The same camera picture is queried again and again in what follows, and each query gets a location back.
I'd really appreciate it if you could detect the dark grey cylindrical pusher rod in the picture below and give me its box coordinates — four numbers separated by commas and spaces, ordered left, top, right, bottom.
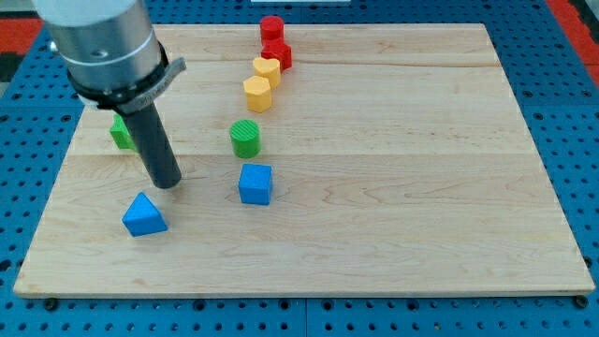
117, 103, 182, 189

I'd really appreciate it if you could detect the blue triangle block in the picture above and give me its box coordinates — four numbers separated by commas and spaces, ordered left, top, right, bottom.
122, 193, 168, 237

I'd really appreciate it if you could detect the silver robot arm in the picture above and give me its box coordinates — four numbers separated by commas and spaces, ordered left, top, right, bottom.
33, 0, 186, 189

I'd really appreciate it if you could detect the blue cube block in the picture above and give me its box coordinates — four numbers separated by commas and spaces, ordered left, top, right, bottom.
238, 163, 272, 206

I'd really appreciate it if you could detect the green block behind rod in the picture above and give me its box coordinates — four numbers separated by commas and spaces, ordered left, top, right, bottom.
110, 114, 138, 152

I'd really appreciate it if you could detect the green cylinder block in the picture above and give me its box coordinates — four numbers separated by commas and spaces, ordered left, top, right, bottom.
229, 119, 261, 158

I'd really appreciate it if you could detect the yellow hexagon block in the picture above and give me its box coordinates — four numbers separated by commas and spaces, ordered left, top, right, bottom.
242, 76, 272, 112

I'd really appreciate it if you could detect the yellow heart block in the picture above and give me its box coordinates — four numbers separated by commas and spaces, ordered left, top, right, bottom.
252, 57, 282, 89

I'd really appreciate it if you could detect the red star block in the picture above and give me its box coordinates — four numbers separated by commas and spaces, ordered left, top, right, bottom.
261, 37, 292, 72

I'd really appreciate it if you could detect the red cylinder block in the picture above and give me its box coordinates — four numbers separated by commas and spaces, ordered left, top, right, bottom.
259, 16, 285, 43

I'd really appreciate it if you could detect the wooden board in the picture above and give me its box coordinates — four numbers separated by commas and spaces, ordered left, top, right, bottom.
14, 23, 595, 299

